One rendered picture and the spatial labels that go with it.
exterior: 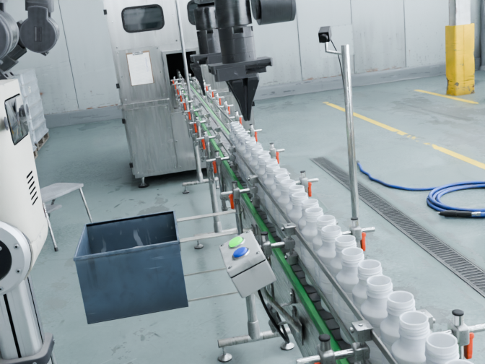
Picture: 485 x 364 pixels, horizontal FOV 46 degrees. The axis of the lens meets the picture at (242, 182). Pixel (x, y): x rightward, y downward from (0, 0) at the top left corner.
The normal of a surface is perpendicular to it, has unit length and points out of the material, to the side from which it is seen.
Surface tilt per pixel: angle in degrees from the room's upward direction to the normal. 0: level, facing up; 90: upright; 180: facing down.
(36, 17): 95
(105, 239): 90
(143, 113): 90
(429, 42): 90
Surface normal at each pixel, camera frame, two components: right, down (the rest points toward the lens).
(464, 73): 0.15, 0.25
